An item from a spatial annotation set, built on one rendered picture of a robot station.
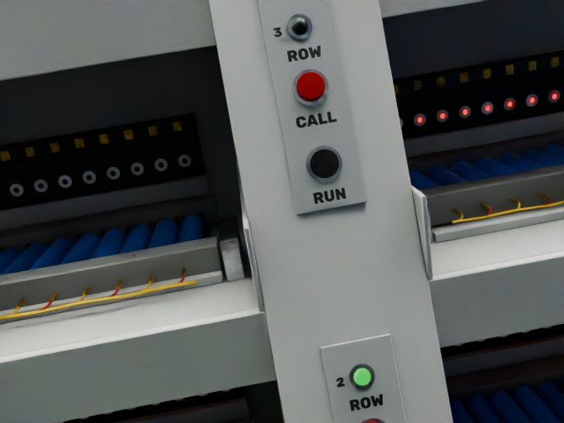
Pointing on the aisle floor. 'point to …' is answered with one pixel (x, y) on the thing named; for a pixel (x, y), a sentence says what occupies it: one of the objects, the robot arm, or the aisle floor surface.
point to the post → (332, 222)
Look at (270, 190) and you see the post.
